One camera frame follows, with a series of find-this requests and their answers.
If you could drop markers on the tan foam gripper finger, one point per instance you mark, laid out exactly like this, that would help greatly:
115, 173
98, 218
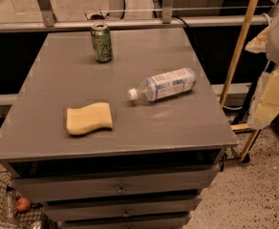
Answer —
265, 105

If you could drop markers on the blue label plastic bottle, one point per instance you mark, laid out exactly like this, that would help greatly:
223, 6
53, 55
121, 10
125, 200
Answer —
164, 85

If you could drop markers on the green soda can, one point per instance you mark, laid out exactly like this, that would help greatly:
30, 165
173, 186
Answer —
101, 39

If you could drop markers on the clear bottle in basket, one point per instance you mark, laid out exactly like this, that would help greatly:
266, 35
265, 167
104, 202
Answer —
10, 203

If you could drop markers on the grey drawer cabinet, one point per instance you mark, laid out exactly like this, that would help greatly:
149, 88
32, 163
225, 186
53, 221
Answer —
149, 169

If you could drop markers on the yellow sponge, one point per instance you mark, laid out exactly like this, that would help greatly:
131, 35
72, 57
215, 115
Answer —
86, 119

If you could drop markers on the orange fruit in basket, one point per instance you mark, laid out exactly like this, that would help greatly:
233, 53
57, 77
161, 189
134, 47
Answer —
23, 205

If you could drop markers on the wooden easel frame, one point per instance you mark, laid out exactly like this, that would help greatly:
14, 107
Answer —
251, 7

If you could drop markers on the metal railing frame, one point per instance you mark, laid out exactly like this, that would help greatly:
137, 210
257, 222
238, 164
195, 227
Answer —
80, 15

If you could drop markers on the black wire basket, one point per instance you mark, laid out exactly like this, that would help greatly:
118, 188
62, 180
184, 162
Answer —
34, 218

